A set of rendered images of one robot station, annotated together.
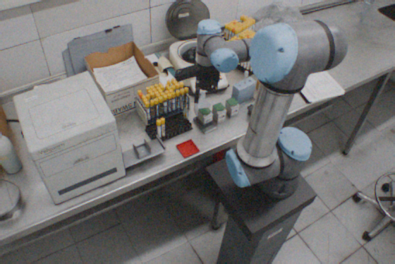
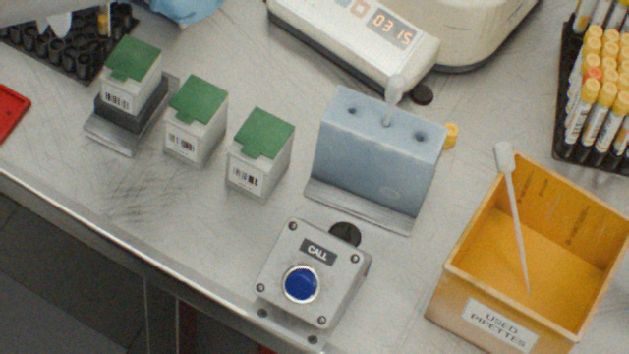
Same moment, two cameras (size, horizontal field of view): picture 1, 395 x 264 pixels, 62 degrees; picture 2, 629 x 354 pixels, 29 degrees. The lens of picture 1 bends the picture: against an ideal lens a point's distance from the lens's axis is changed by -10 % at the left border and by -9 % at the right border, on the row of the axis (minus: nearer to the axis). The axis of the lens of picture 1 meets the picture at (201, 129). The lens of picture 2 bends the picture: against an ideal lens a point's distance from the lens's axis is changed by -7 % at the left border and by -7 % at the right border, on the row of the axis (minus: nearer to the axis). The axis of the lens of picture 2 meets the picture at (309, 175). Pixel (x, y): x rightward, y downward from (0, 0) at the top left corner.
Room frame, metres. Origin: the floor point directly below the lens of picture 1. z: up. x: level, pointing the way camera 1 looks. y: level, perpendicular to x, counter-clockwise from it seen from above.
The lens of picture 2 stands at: (0.77, -0.63, 1.87)
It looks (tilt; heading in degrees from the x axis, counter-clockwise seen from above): 59 degrees down; 54
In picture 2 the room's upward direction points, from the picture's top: 11 degrees clockwise
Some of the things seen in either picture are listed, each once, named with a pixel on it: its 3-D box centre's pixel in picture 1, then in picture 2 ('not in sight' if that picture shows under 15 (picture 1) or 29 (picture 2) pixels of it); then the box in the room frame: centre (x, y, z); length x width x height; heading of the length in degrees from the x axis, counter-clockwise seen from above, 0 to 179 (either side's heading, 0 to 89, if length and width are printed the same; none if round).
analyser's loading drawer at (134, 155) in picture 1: (137, 152); not in sight; (0.80, 0.23, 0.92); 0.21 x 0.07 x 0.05; 125
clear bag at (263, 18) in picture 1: (266, 18); not in sight; (1.76, -0.31, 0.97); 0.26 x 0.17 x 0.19; 141
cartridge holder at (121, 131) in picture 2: (204, 121); (131, 99); (1.01, -0.01, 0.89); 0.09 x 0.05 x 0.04; 37
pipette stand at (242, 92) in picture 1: (243, 92); (377, 155); (1.17, -0.17, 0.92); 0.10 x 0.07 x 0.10; 131
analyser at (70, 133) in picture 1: (74, 136); not in sight; (0.76, 0.44, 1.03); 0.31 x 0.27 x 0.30; 125
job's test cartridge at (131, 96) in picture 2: (204, 116); (131, 82); (1.01, -0.01, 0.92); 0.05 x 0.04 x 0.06; 37
